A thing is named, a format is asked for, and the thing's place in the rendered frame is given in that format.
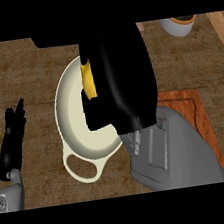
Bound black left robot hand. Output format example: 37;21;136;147
0;97;36;183

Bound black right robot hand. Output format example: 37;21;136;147
30;20;164;147

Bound yellow lemon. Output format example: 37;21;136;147
79;61;99;101

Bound brown wooden cutting board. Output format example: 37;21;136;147
155;83;224;180

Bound white cup with orange rim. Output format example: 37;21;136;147
158;13;200;40

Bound cream pot with handle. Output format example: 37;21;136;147
46;51;128;187

